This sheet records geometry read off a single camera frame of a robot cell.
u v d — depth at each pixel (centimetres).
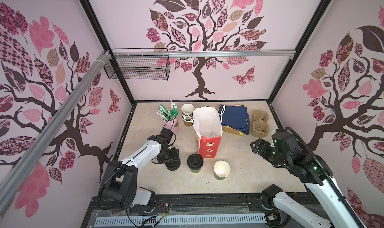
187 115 94
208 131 99
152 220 72
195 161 76
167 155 74
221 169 81
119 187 43
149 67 79
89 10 71
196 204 76
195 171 80
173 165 83
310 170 41
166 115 92
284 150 48
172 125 86
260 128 98
